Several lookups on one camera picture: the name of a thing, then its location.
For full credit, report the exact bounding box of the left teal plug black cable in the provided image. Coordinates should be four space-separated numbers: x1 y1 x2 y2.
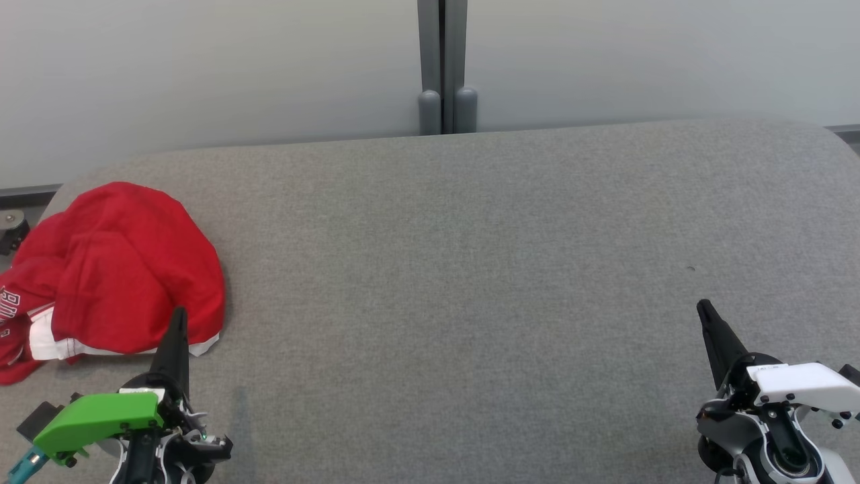
7 447 48 481

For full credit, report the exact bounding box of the red shorts white stripe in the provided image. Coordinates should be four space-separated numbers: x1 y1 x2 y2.
52 181 226 358

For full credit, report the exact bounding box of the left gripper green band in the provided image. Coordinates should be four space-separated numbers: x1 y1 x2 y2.
32 307 194 468

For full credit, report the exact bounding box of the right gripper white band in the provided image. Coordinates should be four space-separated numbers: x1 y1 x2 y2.
697 299 860 412

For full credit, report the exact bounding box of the grey partition post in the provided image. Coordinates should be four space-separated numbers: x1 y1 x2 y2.
443 0 478 134
417 0 442 136

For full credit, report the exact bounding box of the black caster wheel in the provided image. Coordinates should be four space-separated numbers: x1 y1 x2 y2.
0 210 31 256

